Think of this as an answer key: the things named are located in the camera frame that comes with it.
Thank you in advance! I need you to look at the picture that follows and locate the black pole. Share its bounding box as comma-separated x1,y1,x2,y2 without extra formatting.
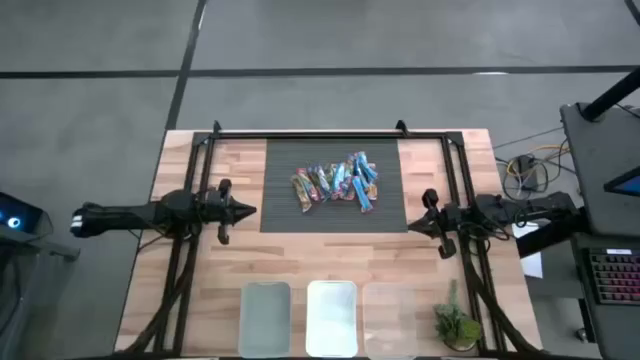
581,67,640,122

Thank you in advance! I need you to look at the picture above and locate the small potted green plant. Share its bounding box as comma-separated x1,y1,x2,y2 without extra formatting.
432,278,484,352

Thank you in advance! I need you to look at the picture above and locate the clear plastic bin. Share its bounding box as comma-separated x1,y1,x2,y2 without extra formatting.
361,282,417,359

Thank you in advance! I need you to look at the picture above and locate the white plastic bin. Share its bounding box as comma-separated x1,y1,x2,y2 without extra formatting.
305,279,359,358

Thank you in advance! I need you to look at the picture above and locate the grey workstation desk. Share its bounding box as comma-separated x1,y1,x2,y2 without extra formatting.
559,102,640,360

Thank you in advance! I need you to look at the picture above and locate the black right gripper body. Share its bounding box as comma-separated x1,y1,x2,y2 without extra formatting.
422,187,466,260

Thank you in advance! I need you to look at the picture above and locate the backlit black keyboard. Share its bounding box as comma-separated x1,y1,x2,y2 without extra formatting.
588,247,640,307

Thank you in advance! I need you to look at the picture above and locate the grey plastic bin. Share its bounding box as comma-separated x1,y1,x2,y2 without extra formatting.
238,280,292,358

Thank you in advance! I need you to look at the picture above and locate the floor cable bundle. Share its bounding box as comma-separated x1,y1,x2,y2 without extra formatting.
493,143,574,202

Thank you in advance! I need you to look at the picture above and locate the black metal table frame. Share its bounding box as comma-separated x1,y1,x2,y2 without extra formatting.
117,128,544,360

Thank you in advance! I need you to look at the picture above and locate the silver blue granola bar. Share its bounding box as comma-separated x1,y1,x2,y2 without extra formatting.
330,161,348,200

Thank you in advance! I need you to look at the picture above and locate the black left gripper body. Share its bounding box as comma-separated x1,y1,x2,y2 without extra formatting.
201,178,237,246

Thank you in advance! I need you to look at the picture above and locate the black computer with blue light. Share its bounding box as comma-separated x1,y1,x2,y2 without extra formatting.
0,191,51,246

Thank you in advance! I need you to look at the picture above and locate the tablet screen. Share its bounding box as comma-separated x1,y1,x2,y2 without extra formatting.
603,167,640,198

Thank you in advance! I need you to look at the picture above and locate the grey metal stand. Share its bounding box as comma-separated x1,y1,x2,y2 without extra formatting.
0,224,81,360

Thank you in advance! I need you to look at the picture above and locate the black power box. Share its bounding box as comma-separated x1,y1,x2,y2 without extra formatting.
516,154,540,190

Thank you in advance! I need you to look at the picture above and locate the black stand bar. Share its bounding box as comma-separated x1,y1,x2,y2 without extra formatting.
516,218,592,260

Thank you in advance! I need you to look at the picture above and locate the dark grey ribbed mat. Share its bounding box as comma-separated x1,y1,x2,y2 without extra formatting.
259,138,409,234

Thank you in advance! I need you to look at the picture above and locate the white paper sheet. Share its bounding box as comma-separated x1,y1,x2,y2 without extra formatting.
510,222,545,280

